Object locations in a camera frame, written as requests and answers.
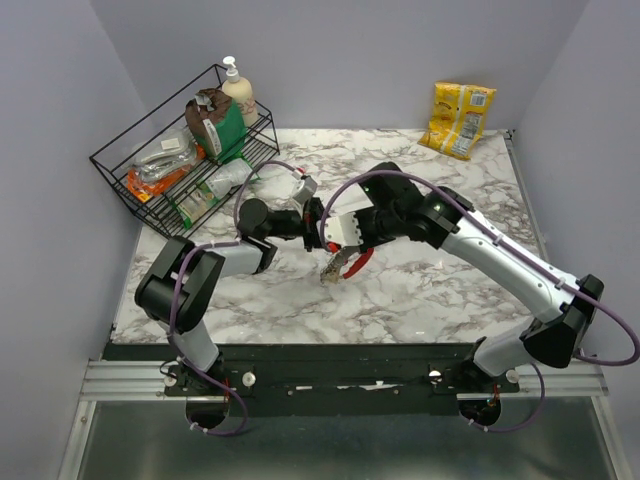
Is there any metal red key organizer plate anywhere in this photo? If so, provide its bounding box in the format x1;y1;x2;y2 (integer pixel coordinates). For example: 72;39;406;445
320;244;374;284

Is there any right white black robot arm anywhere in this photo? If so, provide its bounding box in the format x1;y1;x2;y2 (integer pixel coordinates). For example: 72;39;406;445
356;162;604;392

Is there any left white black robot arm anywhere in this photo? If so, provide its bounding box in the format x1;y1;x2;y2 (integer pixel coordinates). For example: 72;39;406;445
134;197;324;395

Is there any green white snack packet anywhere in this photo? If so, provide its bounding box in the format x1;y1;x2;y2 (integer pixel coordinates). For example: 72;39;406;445
174;155;252;229

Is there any yellow chips bag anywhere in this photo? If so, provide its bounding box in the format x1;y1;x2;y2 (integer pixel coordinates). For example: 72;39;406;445
418;82;497;160

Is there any brown green bag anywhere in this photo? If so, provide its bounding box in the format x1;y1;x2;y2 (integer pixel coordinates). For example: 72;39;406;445
184;88;247;164

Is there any cream pump lotion bottle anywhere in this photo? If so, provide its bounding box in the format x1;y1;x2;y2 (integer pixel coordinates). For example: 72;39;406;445
222;56;259;127

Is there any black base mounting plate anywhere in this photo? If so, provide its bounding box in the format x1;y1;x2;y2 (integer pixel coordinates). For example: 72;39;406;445
102;342;584;419

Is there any orange snack packet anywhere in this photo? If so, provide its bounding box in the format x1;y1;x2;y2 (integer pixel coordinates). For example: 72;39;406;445
127;168;188;203

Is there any clear plastic packet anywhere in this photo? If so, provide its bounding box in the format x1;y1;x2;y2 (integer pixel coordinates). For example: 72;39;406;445
133;130;198;181

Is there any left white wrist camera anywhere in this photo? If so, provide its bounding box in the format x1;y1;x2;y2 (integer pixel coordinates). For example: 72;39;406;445
291;175;317;205

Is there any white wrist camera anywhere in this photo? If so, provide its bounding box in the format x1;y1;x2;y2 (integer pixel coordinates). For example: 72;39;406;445
318;212;363;247
291;175;317;205

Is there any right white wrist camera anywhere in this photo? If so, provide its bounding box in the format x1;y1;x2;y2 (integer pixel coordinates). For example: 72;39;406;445
318;212;363;247

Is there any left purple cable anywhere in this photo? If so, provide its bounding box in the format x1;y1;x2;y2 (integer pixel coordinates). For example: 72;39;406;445
167;161;304;437

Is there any black wire rack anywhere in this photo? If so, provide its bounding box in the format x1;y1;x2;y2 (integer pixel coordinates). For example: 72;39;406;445
89;64;280;238

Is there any aluminium rail frame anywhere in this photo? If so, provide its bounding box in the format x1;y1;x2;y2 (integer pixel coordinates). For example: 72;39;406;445
61;357;630;479

